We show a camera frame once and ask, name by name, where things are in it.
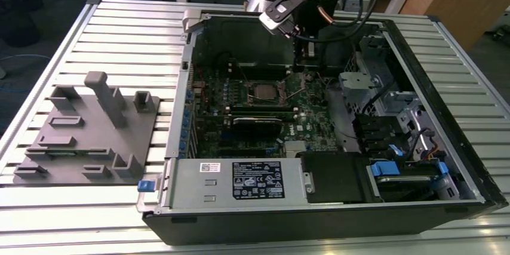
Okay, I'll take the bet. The silver chipset heatsink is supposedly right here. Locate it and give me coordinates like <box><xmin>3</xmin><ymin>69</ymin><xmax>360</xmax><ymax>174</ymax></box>
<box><xmin>285</xmin><ymin>140</ymin><xmax>309</xmax><ymax>152</ymax></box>

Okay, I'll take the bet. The green RAM stick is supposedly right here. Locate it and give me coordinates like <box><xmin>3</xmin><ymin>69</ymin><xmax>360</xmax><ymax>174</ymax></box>
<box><xmin>47</xmin><ymin>149</ymin><xmax>93</xmax><ymax>158</ymax></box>

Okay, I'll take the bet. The metal CPU socket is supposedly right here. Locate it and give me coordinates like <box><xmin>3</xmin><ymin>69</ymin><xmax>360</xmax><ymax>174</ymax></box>
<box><xmin>246</xmin><ymin>81</ymin><xmax>293</xmax><ymax>106</ymax></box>

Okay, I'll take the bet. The black hard disk drive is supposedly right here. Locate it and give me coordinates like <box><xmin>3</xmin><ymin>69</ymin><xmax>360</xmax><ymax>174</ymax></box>
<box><xmin>374</xmin><ymin>176</ymin><xmax>436</xmax><ymax>204</ymax></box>

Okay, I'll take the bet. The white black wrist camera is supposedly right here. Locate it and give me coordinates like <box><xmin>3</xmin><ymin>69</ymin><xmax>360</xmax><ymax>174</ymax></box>
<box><xmin>258</xmin><ymin>0</ymin><xmax>304</xmax><ymax>39</ymax></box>

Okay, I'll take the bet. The silver metal bracket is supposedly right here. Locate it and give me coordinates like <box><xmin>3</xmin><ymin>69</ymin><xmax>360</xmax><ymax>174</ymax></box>
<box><xmin>337</xmin><ymin>71</ymin><xmax>381</xmax><ymax>92</ymax></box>

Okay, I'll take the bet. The blue floor cable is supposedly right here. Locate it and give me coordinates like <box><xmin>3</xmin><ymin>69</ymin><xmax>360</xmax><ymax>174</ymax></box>
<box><xmin>0</xmin><ymin>54</ymin><xmax>53</xmax><ymax>92</ymax></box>

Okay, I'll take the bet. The silver power supply unit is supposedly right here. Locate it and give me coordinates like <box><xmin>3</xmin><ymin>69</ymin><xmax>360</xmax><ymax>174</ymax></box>
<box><xmin>159</xmin><ymin>158</ymin><xmax>310</xmax><ymax>208</ymax></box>

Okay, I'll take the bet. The blue disk carrier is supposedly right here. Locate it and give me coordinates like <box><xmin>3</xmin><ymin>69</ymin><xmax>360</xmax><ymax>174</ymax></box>
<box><xmin>369</xmin><ymin>161</ymin><xmax>401</xmax><ymax>177</ymax></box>

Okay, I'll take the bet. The black case cable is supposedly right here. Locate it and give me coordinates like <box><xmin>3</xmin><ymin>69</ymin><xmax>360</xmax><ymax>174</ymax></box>
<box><xmin>361</xmin><ymin>78</ymin><xmax>398</xmax><ymax>117</ymax></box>

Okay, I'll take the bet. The blue case latch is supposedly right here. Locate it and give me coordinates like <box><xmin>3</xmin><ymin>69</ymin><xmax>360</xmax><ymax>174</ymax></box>
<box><xmin>137</xmin><ymin>179</ymin><xmax>157</xmax><ymax>193</ymax></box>

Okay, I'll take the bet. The black office chair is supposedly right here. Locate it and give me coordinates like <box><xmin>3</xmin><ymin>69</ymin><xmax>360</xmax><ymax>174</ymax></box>
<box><xmin>0</xmin><ymin>0</ymin><xmax>45</xmax><ymax>48</ymax></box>

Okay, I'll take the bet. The green motherboard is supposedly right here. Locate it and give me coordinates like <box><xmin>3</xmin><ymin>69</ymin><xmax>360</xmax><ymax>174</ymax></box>
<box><xmin>186</xmin><ymin>65</ymin><xmax>349</xmax><ymax>159</ymax></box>

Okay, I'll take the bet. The black graphics card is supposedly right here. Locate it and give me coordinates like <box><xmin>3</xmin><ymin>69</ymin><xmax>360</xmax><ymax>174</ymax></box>
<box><xmin>233</xmin><ymin>116</ymin><xmax>285</xmax><ymax>141</ymax></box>

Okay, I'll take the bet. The black open PC case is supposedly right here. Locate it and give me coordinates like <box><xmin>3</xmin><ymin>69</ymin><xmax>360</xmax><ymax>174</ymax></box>
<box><xmin>135</xmin><ymin>9</ymin><xmax>509</xmax><ymax>247</ymax></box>

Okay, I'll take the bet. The grey plastic parts rack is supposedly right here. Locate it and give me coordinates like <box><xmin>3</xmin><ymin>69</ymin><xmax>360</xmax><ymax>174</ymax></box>
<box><xmin>11</xmin><ymin>71</ymin><xmax>163</xmax><ymax>186</ymax></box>

